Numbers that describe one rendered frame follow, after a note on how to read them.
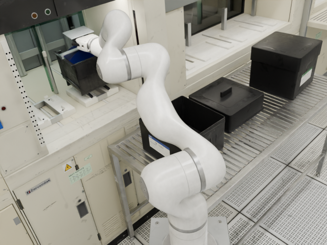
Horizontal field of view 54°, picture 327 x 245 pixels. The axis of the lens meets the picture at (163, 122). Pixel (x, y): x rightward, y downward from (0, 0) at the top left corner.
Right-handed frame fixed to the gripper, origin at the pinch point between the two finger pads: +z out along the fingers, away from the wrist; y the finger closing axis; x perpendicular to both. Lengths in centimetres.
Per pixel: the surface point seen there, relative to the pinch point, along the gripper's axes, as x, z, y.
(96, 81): -21.3, -8.7, -0.5
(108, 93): -30.4, -8.7, 5.2
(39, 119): -29.5, -6.7, -32.9
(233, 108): -34, -63, 42
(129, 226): -105, -34, -12
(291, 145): -120, -51, 135
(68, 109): -29.5, -8.9, -18.5
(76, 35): 2.6, -2.6, -2.5
